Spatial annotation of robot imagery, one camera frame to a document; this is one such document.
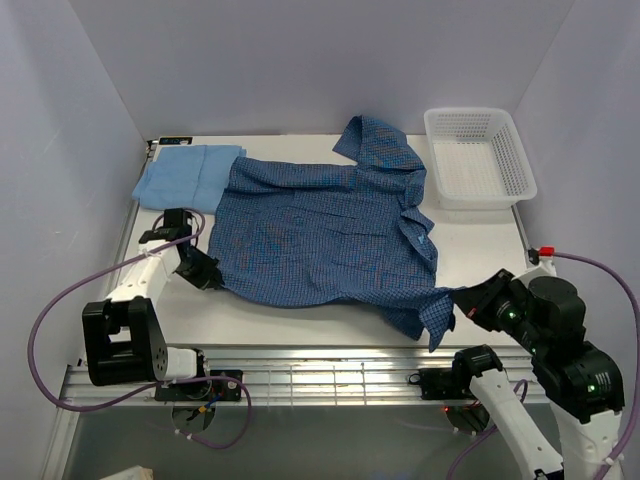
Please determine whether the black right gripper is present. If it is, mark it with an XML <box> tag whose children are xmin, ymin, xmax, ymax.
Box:
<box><xmin>447</xmin><ymin>266</ymin><xmax>544</xmax><ymax>351</ymax></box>

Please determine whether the blue checked long sleeve shirt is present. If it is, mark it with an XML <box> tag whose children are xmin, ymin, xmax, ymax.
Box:
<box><xmin>208</xmin><ymin>116</ymin><xmax>455</xmax><ymax>348</ymax></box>

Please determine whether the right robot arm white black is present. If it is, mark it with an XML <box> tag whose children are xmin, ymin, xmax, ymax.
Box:
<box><xmin>451</xmin><ymin>247</ymin><xmax>625</xmax><ymax>479</ymax></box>

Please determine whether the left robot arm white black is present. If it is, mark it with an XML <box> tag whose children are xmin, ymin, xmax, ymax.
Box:
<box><xmin>82</xmin><ymin>209</ymin><xmax>224</xmax><ymax>400</ymax></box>

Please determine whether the folded light blue shirt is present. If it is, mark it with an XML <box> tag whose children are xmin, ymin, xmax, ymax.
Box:
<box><xmin>132</xmin><ymin>145</ymin><xmax>246</xmax><ymax>214</ymax></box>

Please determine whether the white plastic perforated basket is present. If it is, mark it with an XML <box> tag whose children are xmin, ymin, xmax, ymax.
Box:
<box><xmin>424</xmin><ymin>107</ymin><xmax>538</xmax><ymax>211</ymax></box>

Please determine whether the wooden block at bottom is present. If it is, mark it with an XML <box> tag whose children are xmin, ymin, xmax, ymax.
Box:
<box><xmin>102</xmin><ymin>465</ymin><xmax>154</xmax><ymax>480</ymax></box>

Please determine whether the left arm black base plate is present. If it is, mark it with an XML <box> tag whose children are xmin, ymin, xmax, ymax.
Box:
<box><xmin>154</xmin><ymin>370</ymin><xmax>244</xmax><ymax>403</ymax></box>

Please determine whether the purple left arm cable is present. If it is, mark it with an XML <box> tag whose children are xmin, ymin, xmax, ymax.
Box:
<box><xmin>28</xmin><ymin>208</ymin><xmax>254</xmax><ymax>450</ymax></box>

